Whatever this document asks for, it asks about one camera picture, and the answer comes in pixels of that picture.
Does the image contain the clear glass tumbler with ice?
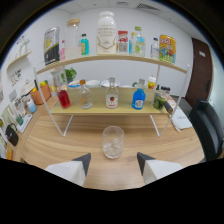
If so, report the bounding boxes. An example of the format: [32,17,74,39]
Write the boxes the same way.
[102,125,125,160]

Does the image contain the black office chair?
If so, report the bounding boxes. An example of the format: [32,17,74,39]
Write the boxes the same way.
[188,98,224,163]

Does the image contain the white kitchen scale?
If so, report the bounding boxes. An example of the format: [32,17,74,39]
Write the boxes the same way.
[16,113,33,133]

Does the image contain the black kettle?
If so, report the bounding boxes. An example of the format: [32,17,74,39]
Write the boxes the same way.
[4,123,20,147]

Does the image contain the two-tier wooden shelf rack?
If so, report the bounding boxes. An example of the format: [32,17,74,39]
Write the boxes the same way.
[32,54,191,138]

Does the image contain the red liquid glass bottle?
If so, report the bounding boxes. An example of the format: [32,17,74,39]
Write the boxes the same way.
[57,84,72,110]

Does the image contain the blue liquid glass bottle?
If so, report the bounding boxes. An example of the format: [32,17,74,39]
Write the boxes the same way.
[131,78,147,111]

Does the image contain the small blue and white bottle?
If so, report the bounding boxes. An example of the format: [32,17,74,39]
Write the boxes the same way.
[27,98,38,114]

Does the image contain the clear bottle with orange cap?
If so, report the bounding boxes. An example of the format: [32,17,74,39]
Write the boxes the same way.
[79,79,93,110]

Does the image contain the orange basket with fruit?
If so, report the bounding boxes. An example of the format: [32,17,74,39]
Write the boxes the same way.
[30,83,52,105]

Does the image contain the white bowl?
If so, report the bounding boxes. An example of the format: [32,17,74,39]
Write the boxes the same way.
[85,79,102,89]
[100,78,121,88]

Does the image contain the white kitchen appliance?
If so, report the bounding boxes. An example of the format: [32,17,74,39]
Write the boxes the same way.
[20,80,36,98]

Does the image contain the white packet with green print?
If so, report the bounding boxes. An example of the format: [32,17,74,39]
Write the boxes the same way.
[50,65,69,91]

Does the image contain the green potted plant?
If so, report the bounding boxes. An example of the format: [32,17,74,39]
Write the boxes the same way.
[64,67,78,84]

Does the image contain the brown wooden door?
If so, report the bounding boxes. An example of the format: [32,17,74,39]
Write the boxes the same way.
[185,37,213,108]

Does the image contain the small pink bottle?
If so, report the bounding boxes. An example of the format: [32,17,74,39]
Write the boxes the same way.
[59,39,67,62]

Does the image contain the small clear bottle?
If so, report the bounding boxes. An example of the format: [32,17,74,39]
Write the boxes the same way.
[150,37,160,60]

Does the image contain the yellow printed tin can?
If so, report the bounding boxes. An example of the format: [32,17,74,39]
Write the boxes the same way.
[158,34,177,64]

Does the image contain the teal green glass bottle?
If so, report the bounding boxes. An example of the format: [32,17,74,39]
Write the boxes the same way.
[80,33,90,57]

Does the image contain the clear bottle with green cap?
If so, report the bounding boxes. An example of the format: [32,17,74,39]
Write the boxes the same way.
[133,26,146,58]

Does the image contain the glass jar with wooden lid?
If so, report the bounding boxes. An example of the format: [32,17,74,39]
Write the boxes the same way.
[64,18,82,60]

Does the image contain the white vase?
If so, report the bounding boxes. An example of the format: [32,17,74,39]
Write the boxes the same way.
[18,36,31,56]

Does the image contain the large white plastic bottle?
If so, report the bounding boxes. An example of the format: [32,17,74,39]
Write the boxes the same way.
[96,10,118,55]

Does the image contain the slatted ceiling air vent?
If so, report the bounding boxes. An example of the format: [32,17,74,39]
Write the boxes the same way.
[135,2,158,12]

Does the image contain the wall photo card cluster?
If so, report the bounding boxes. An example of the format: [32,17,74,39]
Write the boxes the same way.
[9,69,23,87]

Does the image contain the wooden wall shelf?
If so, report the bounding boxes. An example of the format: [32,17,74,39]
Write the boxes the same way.
[6,49,33,69]

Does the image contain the grey printed wall sheet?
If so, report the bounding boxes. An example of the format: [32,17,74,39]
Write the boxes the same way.
[117,42,129,55]

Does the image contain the red wall poster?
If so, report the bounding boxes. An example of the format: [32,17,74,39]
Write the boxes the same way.
[117,30,129,43]

